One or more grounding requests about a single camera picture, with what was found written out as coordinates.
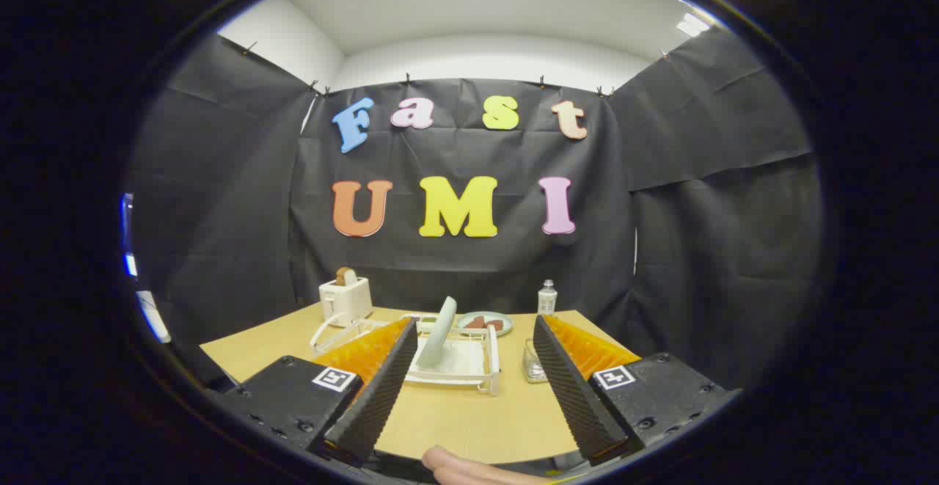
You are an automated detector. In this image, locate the small green meat plate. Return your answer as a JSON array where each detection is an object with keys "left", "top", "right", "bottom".
[{"left": 456, "top": 311, "right": 514, "bottom": 337}]

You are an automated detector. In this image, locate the clear wire basket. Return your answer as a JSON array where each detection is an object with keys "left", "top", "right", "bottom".
[{"left": 522, "top": 338, "right": 549, "bottom": 384}]

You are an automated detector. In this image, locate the white drain tray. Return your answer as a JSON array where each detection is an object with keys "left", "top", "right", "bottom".
[{"left": 411, "top": 335, "right": 491, "bottom": 377}]

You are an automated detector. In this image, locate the white toaster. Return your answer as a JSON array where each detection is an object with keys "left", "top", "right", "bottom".
[{"left": 319, "top": 277, "right": 373, "bottom": 327}]

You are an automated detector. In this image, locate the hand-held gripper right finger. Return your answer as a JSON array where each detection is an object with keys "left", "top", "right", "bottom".
[{"left": 532, "top": 314, "right": 743, "bottom": 467}]

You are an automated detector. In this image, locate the white wire dish rack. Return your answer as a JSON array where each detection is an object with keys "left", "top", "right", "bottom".
[{"left": 310, "top": 311, "right": 502, "bottom": 396}]

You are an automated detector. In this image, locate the light green plate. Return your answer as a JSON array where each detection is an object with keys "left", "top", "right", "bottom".
[{"left": 417, "top": 296, "right": 458, "bottom": 370}]

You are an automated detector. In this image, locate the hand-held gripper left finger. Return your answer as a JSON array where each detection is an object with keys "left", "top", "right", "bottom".
[{"left": 213, "top": 316, "right": 419, "bottom": 467}]

